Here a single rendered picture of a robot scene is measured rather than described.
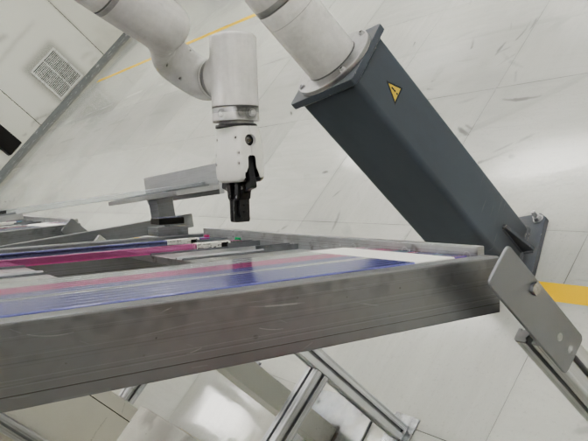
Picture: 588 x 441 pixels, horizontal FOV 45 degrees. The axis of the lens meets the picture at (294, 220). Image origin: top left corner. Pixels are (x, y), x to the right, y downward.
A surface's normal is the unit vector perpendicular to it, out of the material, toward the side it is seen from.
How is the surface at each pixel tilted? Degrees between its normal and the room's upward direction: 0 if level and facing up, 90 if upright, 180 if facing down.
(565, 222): 0
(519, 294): 90
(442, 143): 90
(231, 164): 46
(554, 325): 90
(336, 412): 0
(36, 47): 90
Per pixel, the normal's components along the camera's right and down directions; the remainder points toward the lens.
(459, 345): -0.63, -0.63
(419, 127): 0.68, -0.17
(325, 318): 0.56, 0.02
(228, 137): -0.77, 0.05
